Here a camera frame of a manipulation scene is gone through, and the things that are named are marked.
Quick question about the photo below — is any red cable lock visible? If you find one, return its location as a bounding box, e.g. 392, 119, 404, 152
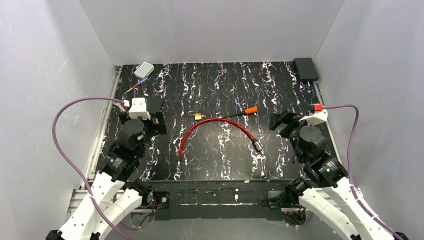
177, 117, 265, 167

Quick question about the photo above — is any brass padlock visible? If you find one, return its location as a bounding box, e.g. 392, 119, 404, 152
187, 111, 206, 121

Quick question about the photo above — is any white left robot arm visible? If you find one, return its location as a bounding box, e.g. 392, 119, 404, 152
46, 110, 167, 240

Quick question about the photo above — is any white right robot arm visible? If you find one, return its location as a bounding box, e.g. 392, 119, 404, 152
268, 105, 408, 240

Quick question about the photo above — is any red blue small screwdriver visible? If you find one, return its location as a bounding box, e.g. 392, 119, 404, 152
125, 76, 150, 94

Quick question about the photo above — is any black box in corner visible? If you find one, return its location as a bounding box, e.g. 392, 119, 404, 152
293, 57, 319, 83

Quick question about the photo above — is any white small box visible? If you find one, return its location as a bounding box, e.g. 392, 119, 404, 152
134, 62, 154, 79

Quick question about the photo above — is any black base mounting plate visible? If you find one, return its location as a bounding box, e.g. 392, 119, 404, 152
148, 180, 301, 221

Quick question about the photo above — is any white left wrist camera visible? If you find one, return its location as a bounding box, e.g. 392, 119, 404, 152
123, 97, 151, 120

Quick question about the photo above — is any orange handled screwdriver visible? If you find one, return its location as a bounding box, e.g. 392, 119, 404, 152
223, 106, 258, 118

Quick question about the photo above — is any aluminium frame rail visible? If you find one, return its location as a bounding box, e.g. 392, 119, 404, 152
61, 66, 122, 240

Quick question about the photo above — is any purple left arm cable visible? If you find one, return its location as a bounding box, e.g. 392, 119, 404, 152
51, 97, 147, 240

